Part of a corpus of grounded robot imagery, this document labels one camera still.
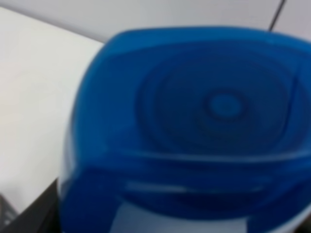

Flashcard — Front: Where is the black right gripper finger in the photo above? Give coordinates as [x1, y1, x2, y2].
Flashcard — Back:
[0, 180, 61, 233]

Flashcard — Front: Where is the white shampoo bottle blue cap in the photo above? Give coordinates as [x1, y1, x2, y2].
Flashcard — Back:
[58, 27, 311, 233]

